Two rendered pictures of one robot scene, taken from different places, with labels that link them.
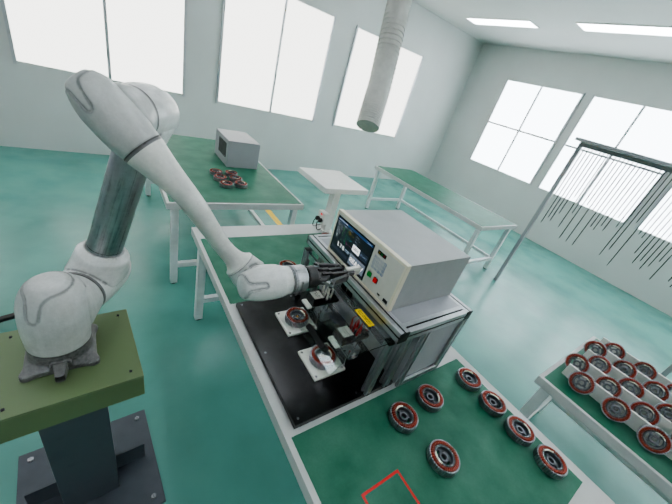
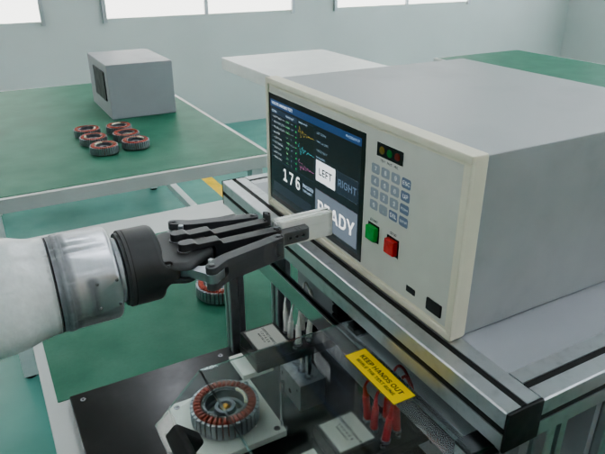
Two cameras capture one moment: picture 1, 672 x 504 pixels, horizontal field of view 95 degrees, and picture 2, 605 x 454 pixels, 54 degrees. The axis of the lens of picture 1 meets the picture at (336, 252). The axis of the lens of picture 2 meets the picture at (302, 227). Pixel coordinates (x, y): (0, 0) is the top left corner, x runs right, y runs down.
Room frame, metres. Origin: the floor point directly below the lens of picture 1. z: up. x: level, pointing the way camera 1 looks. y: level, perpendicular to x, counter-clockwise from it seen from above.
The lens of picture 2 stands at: (0.39, -0.20, 1.49)
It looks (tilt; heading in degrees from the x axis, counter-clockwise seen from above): 25 degrees down; 12
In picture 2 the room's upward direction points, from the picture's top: straight up
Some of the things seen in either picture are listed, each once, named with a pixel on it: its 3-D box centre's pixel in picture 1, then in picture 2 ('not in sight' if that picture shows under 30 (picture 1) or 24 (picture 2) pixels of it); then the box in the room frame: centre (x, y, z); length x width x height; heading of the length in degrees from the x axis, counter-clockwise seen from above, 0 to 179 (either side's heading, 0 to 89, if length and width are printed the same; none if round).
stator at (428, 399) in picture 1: (429, 397); not in sight; (0.91, -0.56, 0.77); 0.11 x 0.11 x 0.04
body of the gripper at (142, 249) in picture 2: (315, 275); (164, 258); (0.86, 0.04, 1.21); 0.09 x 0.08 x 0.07; 131
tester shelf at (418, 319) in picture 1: (383, 274); (441, 238); (1.22, -0.24, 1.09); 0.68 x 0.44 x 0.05; 41
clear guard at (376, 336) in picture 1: (351, 329); (336, 424); (0.86, -0.14, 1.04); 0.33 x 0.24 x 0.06; 131
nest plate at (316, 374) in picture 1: (321, 360); not in sight; (0.92, -0.08, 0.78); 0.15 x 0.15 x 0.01; 41
